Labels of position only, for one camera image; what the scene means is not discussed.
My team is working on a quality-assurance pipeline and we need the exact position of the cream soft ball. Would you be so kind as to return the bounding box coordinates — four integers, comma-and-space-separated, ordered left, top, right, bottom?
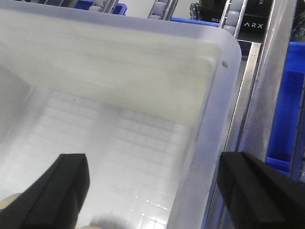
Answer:
0, 193, 21, 210

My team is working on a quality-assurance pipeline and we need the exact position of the blue plastic bin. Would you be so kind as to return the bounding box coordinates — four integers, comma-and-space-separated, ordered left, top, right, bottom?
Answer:
266, 42, 305, 176

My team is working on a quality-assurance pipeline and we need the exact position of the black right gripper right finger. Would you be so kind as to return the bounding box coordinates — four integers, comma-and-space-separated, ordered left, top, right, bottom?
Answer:
217, 152, 305, 229

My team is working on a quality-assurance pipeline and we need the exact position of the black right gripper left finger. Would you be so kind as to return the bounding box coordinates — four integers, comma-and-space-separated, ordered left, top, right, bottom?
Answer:
0, 154, 90, 229

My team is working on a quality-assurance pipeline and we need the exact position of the white plastic tote box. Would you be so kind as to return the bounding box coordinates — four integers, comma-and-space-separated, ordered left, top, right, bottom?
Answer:
0, 0, 241, 229

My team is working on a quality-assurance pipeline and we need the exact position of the black ARX box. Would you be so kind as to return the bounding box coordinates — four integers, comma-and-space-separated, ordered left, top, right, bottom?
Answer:
199, 0, 272, 42

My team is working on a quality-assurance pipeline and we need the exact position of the grey roller track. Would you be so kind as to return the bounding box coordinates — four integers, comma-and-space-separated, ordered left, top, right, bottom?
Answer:
219, 0, 248, 39

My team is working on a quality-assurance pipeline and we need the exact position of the pink soft ball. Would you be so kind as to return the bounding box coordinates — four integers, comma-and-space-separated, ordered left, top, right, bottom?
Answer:
80, 224, 103, 229

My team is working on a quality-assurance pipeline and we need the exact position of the grey metal shelf rail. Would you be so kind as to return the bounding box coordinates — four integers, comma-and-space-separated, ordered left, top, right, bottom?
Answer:
209, 0, 298, 229

